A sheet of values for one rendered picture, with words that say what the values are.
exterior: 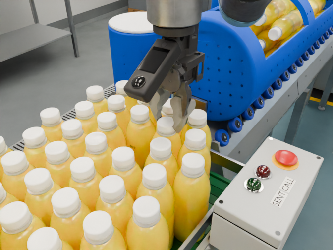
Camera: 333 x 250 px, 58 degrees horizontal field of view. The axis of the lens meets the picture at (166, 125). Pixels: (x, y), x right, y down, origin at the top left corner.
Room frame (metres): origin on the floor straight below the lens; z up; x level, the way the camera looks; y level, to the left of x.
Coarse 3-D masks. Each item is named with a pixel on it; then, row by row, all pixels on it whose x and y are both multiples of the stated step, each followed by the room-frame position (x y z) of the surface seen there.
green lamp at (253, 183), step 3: (249, 180) 0.32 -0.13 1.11; (252, 180) 0.32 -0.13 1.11; (255, 180) 0.32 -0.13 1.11; (258, 180) 0.32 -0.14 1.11; (246, 183) 0.32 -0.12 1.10; (249, 183) 0.32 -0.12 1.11; (252, 183) 0.31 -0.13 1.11; (255, 183) 0.31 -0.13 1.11; (258, 183) 0.31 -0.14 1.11; (249, 186) 0.31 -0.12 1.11; (252, 186) 0.31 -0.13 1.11; (255, 186) 0.31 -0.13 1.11; (258, 186) 0.31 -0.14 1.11; (252, 189) 0.31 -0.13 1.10; (255, 189) 0.31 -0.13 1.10; (258, 189) 0.31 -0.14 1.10
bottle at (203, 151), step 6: (186, 144) 0.45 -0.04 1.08; (204, 144) 0.45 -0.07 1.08; (180, 150) 0.45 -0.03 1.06; (186, 150) 0.44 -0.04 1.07; (192, 150) 0.43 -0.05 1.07; (198, 150) 0.43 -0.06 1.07; (204, 150) 0.44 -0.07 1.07; (180, 156) 0.44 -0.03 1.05; (204, 156) 0.43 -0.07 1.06; (210, 156) 0.45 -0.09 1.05; (180, 162) 0.44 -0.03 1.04; (210, 162) 0.44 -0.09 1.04; (210, 168) 0.44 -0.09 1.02
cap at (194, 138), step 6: (186, 132) 0.46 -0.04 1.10; (192, 132) 0.46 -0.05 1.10; (198, 132) 0.46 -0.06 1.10; (204, 132) 0.46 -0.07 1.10; (186, 138) 0.45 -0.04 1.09; (192, 138) 0.44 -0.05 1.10; (198, 138) 0.44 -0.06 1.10; (204, 138) 0.44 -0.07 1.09; (192, 144) 0.44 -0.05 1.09; (198, 144) 0.43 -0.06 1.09
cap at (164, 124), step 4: (160, 120) 0.50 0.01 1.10; (164, 120) 0.50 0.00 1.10; (168, 120) 0.50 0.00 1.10; (172, 120) 0.50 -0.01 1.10; (160, 124) 0.49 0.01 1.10; (164, 124) 0.49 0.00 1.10; (168, 124) 0.49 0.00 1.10; (172, 124) 0.49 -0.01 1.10; (160, 128) 0.48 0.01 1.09; (164, 128) 0.48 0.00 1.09; (168, 128) 0.48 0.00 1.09; (172, 128) 0.48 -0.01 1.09; (164, 132) 0.48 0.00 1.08; (168, 132) 0.48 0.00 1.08; (172, 132) 0.48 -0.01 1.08
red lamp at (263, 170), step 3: (261, 165) 0.35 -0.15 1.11; (264, 165) 0.35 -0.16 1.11; (258, 168) 0.35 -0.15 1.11; (261, 168) 0.35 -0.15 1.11; (264, 168) 0.35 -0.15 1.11; (267, 168) 0.35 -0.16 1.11; (258, 171) 0.34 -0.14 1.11; (261, 171) 0.34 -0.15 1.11; (264, 171) 0.34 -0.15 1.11; (267, 171) 0.34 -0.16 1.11; (270, 171) 0.34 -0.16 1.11; (258, 174) 0.34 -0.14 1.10; (261, 174) 0.34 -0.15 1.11; (264, 174) 0.34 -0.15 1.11; (267, 174) 0.34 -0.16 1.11
